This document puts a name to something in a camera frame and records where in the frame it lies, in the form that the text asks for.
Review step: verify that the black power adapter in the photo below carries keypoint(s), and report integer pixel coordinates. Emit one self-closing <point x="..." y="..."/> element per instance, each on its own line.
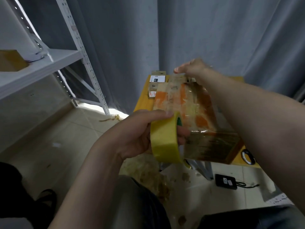
<point x="226" y="181"/>

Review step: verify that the large orange print cardboard box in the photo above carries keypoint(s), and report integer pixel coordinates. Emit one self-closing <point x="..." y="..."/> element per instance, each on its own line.
<point x="200" y="116"/>

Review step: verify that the grey metal shelf unit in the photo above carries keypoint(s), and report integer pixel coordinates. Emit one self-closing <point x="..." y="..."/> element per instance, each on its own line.
<point x="43" y="64"/>

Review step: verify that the person's left forearm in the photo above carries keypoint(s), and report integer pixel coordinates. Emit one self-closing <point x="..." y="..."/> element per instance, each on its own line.
<point x="83" y="188"/>

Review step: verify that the person's left hand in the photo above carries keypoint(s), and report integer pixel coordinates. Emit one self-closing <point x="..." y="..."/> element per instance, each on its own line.
<point x="131" y="136"/>

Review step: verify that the grey curtain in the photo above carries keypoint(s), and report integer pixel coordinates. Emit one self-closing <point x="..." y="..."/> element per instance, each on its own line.
<point x="167" y="31"/>

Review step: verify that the person's right forearm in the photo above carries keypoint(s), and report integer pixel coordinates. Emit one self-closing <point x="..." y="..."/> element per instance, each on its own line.
<point x="262" y="121"/>

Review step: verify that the yellow tape roll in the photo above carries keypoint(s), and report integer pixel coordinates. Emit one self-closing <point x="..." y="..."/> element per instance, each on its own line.
<point x="164" y="138"/>

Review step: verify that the long white-labelled cardboard box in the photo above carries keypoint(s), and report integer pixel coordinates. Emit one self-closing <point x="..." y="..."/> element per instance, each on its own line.
<point x="157" y="83"/>

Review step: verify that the tape scraps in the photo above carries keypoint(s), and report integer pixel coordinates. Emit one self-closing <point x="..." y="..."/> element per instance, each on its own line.
<point x="150" y="176"/>

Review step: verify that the yellow wooden table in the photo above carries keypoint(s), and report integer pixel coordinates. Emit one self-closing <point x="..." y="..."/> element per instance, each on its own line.
<point x="143" y="100"/>

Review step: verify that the person's right hand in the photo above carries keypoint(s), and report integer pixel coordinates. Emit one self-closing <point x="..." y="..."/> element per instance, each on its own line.
<point x="195" y="70"/>

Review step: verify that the black sandal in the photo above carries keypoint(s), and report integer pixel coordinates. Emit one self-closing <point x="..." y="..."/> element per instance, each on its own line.
<point x="47" y="200"/>

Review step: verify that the person's right leg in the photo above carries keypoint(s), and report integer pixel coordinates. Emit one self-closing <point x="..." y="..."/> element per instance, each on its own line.
<point x="252" y="218"/>

